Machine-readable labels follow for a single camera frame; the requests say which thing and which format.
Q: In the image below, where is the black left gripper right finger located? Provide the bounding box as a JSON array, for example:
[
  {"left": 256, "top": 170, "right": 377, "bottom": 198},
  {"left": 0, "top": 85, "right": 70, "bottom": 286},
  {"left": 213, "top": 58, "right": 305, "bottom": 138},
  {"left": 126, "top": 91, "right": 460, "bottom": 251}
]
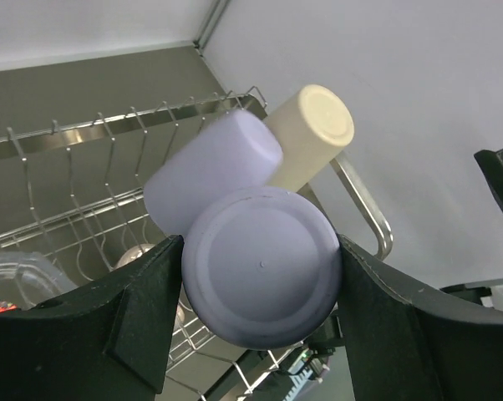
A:
[{"left": 338, "top": 236, "right": 503, "bottom": 400}]

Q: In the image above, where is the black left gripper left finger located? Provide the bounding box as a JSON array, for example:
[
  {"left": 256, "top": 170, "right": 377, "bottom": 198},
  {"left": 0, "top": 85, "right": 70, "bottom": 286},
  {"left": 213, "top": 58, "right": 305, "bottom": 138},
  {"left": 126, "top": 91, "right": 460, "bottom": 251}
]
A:
[{"left": 0, "top": 236, "right": 184, "bottom": 400}]

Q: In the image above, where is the clear plastic cup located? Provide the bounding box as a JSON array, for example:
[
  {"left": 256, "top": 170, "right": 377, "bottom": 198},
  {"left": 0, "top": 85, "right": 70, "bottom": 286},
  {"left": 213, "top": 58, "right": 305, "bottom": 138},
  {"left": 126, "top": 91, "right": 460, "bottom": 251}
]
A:
[{"left": 0, "top": 251, "right": 77, "bottom": 311}]

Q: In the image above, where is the lavender cup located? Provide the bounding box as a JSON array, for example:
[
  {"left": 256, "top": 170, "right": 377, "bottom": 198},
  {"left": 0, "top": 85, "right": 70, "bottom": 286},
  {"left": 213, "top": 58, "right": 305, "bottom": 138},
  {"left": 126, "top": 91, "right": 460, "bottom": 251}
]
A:
[
  {"left": 182, "top": 187, "right": 342, "bottom": 350},
  {"left": 144, "top": 109, "right": 283, "bottom": 236}
]

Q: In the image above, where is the beige tumbler cup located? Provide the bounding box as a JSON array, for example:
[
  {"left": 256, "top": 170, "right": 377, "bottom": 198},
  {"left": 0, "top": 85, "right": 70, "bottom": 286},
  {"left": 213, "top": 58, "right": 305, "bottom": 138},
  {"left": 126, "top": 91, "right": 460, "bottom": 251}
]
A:
[{"left": 264, "top": 84, "right": 355, "bottom": 192}]

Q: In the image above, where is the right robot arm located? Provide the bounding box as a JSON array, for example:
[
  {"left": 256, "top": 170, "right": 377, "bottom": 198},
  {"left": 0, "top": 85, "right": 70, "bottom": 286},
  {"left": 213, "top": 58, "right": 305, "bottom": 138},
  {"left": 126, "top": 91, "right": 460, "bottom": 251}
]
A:
[{"left": 441, "top": 149, "right": 503, "bottom": 311}]

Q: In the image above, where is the steel two-tier dish rack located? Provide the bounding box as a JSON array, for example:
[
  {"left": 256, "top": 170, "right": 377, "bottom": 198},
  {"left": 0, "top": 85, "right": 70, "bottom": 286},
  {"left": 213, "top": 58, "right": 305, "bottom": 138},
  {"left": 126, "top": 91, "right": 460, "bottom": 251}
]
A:
[{"left": 0, "top": 84, "right": 393, "bottom": 400}]

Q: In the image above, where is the grey slotted cable duct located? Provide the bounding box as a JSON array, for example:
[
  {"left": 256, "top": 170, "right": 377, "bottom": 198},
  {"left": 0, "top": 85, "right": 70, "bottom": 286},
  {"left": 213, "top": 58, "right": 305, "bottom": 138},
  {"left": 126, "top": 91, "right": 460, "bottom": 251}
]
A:
[{"left": 282, "top": 359, "right": 316, "bottom": 401}]

